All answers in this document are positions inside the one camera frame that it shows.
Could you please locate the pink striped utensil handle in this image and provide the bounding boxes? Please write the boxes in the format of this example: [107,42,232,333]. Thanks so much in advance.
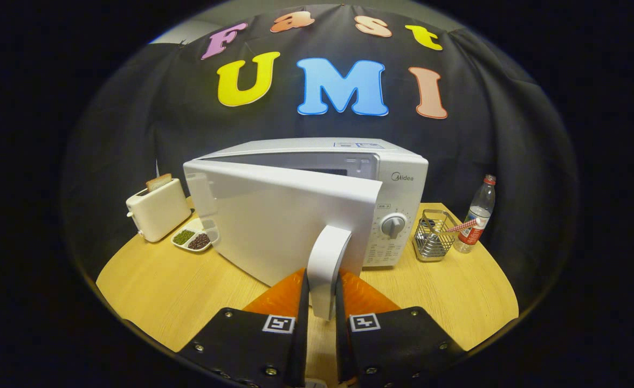
[444,217,482,234]

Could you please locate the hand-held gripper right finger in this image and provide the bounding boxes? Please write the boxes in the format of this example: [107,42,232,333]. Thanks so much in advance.
[335,268,467,388]

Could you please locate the toast slice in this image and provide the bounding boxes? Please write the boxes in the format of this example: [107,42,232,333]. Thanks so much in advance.
[146,173,173,193]

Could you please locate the cream bread toaster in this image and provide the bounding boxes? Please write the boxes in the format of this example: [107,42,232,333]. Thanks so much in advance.
[126,178,192,243]

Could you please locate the clear plastic water bottle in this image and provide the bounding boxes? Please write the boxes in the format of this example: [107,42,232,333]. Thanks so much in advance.
[453,174,497,254]

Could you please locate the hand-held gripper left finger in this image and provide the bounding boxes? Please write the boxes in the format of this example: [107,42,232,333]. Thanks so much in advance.
[178,268,311,388]

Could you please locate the metal wire utensil basket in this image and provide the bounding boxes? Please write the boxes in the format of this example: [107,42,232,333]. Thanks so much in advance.
[412,209,460,262]

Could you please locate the white divided dish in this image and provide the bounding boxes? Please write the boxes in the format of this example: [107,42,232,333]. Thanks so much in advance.
[171,217,220,253]

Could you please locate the white toaster oven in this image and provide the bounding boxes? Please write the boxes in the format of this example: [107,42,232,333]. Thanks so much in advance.
[183,137,429,321]

